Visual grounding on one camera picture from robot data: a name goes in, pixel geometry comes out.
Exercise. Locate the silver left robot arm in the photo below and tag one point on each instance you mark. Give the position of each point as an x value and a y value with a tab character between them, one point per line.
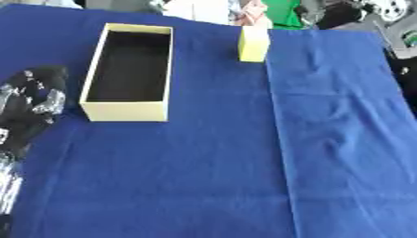
7	182

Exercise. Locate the person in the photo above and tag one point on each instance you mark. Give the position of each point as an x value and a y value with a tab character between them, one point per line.
271	10

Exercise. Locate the pale yellow rectangular block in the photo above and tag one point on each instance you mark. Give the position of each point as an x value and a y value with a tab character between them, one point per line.
253	44

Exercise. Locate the person's hand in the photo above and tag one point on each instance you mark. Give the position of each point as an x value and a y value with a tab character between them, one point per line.
252	14

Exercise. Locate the black bag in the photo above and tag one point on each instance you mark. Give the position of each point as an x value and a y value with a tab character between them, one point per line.
339	13

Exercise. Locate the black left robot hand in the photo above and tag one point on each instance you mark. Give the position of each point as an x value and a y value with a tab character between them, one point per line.
24	105

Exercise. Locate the pale yellow open box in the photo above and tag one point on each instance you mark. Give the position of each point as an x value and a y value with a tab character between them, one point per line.
129	66

